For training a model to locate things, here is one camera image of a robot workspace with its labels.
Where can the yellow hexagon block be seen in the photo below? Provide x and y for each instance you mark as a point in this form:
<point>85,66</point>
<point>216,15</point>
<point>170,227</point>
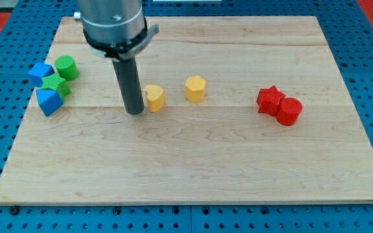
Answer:
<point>195,89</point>

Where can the red star block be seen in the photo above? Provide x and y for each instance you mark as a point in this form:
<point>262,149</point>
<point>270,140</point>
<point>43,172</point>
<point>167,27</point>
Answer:
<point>269,99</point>

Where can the yellow heart block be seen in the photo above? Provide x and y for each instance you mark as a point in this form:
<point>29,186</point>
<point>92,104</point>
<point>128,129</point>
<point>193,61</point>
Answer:
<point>155,97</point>

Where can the green cylinder block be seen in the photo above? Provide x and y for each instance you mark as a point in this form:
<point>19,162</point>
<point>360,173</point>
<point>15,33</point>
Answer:
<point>66,67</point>

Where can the red cylinder block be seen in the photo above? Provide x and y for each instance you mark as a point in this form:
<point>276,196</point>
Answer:
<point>289,111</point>

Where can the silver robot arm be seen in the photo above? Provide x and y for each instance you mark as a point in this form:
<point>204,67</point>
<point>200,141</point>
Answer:
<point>116,29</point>

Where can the wooden board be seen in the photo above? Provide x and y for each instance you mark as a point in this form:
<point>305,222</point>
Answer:
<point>220,151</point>

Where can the blue triangle block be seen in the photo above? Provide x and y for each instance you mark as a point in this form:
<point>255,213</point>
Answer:
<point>48,100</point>

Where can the green star block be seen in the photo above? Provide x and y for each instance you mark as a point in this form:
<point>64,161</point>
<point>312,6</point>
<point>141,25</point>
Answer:
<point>56,83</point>

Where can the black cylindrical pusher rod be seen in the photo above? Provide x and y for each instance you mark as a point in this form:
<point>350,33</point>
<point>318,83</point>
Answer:
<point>129,84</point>

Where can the blue cube block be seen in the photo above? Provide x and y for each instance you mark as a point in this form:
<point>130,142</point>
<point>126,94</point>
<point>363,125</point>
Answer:
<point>38,71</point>

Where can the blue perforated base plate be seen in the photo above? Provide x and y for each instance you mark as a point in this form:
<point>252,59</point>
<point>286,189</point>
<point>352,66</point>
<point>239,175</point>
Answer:
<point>27,29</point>

